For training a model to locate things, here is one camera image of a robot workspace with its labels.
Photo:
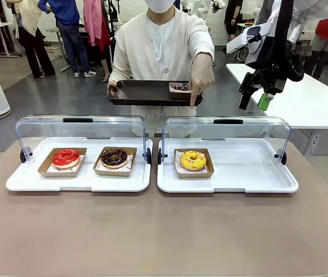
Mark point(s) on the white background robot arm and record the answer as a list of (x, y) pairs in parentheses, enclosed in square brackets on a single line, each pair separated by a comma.
[(202, 8)]

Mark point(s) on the chocolate glazed donut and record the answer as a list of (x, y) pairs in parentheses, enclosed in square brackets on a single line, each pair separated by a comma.
[(100, 171)]

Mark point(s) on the bystander in black clothes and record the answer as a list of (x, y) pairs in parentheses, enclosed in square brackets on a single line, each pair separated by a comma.
[(233, 17)]

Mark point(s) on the white display case base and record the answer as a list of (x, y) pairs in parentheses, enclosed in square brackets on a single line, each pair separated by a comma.
[(238, 173), (88, 180)]

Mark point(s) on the yellow glazed donut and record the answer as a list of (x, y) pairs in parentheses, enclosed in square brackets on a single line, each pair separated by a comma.
[(210, 170)]

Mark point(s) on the person's right forearm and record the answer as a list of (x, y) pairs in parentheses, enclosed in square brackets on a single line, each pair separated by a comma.
[(120, 67)]

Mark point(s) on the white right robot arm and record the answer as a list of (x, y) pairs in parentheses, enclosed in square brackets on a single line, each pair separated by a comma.
[(319, 7)]

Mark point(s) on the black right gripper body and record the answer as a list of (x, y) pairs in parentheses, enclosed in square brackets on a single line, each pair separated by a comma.
[(267, 82)]

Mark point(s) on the purple glazed sprinkled donut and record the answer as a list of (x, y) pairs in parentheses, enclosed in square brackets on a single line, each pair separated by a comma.
[(181, 86)]

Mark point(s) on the bystander in cream vest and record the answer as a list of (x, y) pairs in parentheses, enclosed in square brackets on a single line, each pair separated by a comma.
[(31, 34)]

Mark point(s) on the person's left forearm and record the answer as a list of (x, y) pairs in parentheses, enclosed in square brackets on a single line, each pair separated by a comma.
[(204, 40)]

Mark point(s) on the white paper donut liner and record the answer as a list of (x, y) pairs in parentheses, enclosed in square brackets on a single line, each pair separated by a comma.
[(80, 163), (178, 167), (129, 161)]

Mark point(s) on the white side table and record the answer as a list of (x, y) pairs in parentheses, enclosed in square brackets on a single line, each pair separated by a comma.
[(310, 101)]

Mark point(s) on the bystander in blue top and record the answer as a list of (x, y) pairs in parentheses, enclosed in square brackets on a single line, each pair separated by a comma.
[(71, 29)]

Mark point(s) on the red glazed donut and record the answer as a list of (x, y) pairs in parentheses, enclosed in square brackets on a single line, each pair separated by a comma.
[(44, 171), (61, 161)]

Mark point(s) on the clear display case lid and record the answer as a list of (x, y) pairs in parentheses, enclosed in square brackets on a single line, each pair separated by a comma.
[(238, 135), (45, 127)]

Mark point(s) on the dark brown serving tray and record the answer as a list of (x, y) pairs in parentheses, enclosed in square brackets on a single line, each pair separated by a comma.
[(143, 92)]

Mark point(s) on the pink hanging garment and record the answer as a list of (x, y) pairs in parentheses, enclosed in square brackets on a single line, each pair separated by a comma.
[(93, 20)]

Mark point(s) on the white face mask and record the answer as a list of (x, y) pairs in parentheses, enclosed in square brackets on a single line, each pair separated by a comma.
[(159, 5)]

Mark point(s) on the black lid hinge knob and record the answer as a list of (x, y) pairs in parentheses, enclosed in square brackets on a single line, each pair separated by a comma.
[(283, 157), (160, 156), (23, 155), (149, 155)]

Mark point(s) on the person's left hand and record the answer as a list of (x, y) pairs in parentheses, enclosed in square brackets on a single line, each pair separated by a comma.
[(202, 75)]

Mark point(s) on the person's right hand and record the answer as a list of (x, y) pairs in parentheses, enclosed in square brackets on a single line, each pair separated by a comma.
[(112, 88)]

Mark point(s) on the person in cream cardigan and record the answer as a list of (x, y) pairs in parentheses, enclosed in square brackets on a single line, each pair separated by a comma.
[(140, 49)]

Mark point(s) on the chocolate sprinkled donut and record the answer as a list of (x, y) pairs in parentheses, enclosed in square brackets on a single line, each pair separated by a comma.
[(109, 161)]

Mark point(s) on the yellow sprinkled donut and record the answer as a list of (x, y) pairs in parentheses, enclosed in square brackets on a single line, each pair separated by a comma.
[(186, 163)]

